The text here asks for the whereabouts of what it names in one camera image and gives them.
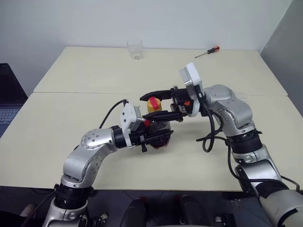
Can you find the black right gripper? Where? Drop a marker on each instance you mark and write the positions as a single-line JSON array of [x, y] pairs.
[[182, 99]]

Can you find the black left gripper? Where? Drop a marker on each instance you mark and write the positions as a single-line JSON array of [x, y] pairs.
[[136, 139]]

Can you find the red and yellow bottle cap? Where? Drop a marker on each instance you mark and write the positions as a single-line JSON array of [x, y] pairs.
[[154, 104]]

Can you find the clear plastic cola bottle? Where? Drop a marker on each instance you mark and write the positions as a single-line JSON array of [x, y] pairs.
[[161, 125]]

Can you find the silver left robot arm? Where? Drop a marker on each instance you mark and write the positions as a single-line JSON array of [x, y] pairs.
[[90, 151]]

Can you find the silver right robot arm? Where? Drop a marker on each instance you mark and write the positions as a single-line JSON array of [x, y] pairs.
[[236, 113]]

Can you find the red and black screwdriver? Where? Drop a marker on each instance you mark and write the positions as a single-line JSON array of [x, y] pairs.
[[211, 49]]

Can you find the grey partition panel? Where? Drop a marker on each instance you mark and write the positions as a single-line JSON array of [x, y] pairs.
[[286, 52]]

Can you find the dark open laptop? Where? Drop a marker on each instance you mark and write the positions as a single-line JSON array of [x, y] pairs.
[[9, 89]]

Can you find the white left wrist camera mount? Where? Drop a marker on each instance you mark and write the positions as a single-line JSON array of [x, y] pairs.
[[127, 118]]

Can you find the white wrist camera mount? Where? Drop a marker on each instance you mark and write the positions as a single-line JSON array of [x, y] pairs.
[[193, 75], [127, 118]]

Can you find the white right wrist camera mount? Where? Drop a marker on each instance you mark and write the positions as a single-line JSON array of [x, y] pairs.
[[193, 75]]

